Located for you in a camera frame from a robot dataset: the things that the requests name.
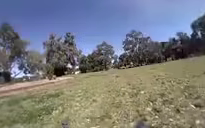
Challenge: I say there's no row of trees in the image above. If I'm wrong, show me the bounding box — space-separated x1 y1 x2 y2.
0 9 205 82

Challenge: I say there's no dry grass field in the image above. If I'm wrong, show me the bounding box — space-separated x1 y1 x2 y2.
0 53 205 128

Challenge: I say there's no pale dirt path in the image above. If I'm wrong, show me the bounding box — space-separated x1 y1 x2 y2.
0 75 75 100

